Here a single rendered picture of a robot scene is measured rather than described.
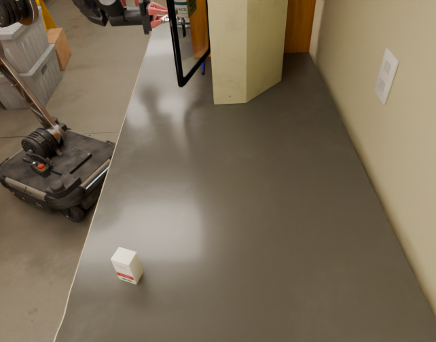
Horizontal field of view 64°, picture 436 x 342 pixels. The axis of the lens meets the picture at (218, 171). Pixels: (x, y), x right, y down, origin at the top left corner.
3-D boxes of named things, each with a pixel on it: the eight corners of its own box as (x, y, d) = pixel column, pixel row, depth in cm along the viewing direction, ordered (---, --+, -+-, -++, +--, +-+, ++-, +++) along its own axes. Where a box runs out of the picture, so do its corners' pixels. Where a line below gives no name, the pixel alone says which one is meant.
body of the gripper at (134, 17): (144, 1, 106) (119, 3, 107) (150, 34, 113) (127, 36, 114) (147, -6, 111) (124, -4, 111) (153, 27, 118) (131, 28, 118)
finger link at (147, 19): (171, 7, 107) (141, 8, 108) (174, 30, 112) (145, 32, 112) (173, 0, 112) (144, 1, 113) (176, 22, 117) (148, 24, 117)
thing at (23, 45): (56, 43, 319) (42, 5, 297) (31, 74, 275) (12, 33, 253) (11, 45, 320) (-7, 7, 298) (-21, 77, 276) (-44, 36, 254)
